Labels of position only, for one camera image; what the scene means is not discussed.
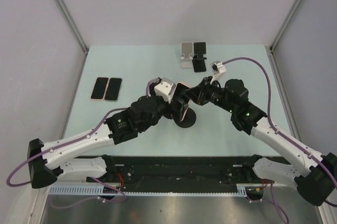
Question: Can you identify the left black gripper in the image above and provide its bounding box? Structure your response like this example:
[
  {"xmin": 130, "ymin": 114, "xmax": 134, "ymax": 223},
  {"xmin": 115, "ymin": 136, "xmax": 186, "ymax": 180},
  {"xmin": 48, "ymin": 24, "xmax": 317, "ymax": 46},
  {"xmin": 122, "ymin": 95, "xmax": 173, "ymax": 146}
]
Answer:
[{"xmin": 139, "ymin": 83, "xmax": 187, "ymax": 132}]

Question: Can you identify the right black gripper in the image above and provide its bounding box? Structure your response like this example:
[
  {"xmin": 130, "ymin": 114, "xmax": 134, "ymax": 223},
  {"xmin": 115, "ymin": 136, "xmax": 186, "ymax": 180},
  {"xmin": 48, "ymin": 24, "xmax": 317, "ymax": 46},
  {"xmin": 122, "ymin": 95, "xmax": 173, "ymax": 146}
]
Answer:
[{"xmin": 183, "ymin": 76, "xmax": 236, "ymax": 114}]

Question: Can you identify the black round base stand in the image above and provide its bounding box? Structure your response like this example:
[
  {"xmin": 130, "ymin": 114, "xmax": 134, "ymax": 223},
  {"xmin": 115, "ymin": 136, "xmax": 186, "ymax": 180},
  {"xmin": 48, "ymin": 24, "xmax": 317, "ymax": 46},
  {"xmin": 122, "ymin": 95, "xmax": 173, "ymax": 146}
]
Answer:
[{"xmin": 175, "ymin": 108, "xmax": 197, "ymax": 128}]

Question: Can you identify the black rectangular phone stand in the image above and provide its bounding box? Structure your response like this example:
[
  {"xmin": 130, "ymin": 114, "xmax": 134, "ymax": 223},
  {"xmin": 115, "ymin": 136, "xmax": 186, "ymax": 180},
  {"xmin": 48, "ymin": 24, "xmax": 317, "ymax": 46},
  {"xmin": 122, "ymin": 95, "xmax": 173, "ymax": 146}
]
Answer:
[{"xmin": 192, "ymin": 42, "xmax": 207, "ymax": 73}]

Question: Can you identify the white phone stand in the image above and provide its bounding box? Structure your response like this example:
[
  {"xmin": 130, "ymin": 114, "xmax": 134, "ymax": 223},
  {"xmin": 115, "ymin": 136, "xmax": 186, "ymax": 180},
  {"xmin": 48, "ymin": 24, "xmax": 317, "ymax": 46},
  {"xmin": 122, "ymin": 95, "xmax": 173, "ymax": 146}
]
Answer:
[{"xmin": 181, "ymin": 42, "xmax": 194, "ymax": 68}]

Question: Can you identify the black phone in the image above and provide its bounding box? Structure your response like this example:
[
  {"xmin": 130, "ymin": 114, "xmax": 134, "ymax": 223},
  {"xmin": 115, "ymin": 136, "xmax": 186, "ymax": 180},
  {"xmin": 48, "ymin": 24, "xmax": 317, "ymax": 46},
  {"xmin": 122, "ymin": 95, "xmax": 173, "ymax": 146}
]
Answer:
[{"xmin": 104, "ymin": 78, "xmax": 122, "ymax": 101}]

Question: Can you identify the pink case phone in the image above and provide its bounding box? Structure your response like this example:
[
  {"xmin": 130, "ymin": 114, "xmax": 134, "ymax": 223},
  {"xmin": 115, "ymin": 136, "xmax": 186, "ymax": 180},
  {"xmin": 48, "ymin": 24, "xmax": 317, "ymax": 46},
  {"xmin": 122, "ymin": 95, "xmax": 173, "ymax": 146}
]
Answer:
[{"xmin": 90, "ymin": 77, "xmax": 109, "ymax": 100}]

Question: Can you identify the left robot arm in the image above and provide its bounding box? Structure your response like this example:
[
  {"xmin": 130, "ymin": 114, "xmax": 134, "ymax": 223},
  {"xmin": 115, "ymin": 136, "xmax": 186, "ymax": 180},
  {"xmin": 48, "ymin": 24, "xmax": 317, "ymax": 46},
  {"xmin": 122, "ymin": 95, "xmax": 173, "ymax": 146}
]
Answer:
[{"xmin": 27, "ymin": 96, "xmax": 196, "ymax": 189}]

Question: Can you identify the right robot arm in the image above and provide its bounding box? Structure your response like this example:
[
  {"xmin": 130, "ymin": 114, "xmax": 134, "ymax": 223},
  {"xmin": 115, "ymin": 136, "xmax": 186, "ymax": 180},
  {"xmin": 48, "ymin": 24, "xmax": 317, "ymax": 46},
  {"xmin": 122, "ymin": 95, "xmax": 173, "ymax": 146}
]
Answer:
[{"xmin": 182, "ymin": 77, "xmax": 336, "ymax": 206}]

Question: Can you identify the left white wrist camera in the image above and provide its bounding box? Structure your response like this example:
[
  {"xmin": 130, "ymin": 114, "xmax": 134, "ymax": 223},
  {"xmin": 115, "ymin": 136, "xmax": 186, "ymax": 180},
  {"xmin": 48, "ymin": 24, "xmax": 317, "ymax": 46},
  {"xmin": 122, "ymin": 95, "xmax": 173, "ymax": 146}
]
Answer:
[{"xmin": 154, "ymin": 78, "xmax": 176, "ymax": 104}]

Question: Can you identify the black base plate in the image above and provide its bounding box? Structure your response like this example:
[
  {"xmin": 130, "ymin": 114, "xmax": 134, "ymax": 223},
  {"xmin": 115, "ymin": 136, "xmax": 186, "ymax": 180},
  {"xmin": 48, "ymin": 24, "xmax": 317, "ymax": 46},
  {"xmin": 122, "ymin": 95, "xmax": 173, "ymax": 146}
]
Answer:
[{"xmin": 98, "ymin": 155, "xmax": 270, "ymax": 191}]

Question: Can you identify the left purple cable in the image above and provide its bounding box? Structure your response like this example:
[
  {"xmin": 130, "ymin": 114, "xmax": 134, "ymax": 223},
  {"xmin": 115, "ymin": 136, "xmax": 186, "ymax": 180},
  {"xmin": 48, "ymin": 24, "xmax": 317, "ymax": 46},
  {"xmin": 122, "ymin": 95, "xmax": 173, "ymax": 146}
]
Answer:
[{"xmin": 6, "ymin": 77, "xmax": 163, "ymax": 209}]

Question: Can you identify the purple cable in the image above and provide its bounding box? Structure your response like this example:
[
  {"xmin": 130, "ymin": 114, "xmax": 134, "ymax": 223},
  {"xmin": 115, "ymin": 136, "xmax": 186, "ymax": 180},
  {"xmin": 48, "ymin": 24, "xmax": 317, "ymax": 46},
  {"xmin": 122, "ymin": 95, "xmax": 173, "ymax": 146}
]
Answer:
[
  {"xmin": 6, "ymin": 77, "xmax": 163, "ymax": 209},
  {"xmin": 222, "ymin": 57, "xmax": 337, "ymax": 224}
]

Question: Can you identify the right aluminium table rail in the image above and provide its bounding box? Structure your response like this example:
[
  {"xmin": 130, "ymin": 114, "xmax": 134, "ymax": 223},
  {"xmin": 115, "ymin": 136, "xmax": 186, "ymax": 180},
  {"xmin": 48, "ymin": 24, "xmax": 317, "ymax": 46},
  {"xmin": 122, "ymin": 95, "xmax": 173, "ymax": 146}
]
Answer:
[{"xmin": 265, "ymin": 46, "xmax": 301, "ymax": 141}]

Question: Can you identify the white slotted cable duct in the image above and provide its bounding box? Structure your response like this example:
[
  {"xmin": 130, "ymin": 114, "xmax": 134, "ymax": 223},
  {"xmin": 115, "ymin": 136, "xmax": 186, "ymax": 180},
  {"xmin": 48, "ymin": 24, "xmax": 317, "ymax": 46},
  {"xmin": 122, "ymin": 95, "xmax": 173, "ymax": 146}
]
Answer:
[{"xmin": 48, "ymin": 184, "xmax": 265, "ymax": 197}]

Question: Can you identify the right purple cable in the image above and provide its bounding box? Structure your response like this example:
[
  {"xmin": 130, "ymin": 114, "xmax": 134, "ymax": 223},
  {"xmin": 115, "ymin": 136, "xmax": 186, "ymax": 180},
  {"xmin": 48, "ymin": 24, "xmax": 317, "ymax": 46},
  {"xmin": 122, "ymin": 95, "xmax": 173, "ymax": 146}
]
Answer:
[{"xmin": 222, "ymin": 57, "xmax": 337, "ymax": 224}]

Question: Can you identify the right aluminium frame post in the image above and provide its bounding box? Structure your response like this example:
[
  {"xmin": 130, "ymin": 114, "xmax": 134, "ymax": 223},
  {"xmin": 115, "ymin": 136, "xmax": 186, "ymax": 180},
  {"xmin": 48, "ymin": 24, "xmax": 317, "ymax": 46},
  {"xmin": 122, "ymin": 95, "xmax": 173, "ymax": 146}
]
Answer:
[{"xmin": 269, "ymin": 0, "xmax": 304, "ymax": 53}]

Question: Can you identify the aluminium frame post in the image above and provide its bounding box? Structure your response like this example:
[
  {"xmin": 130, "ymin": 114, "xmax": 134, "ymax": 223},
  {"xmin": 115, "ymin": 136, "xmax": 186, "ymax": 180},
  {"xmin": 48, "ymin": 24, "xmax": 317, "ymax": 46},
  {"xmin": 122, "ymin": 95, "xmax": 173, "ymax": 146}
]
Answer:
[
  {"xmin": 54, "ymin": 0, "xmax": 89, "ymax": 55},
  {"xmin": 269, "ymin": 0, "xmax": 304, "ymax": 53}
]

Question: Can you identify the left aluminium frame post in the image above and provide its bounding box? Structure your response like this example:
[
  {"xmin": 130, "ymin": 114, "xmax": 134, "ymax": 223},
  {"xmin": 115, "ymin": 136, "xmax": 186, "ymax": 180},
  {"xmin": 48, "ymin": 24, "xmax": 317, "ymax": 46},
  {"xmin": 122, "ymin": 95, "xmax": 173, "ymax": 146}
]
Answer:
[{"xmin": 54, "ymin": 0, "xmax": 89, "ymax": 55}]

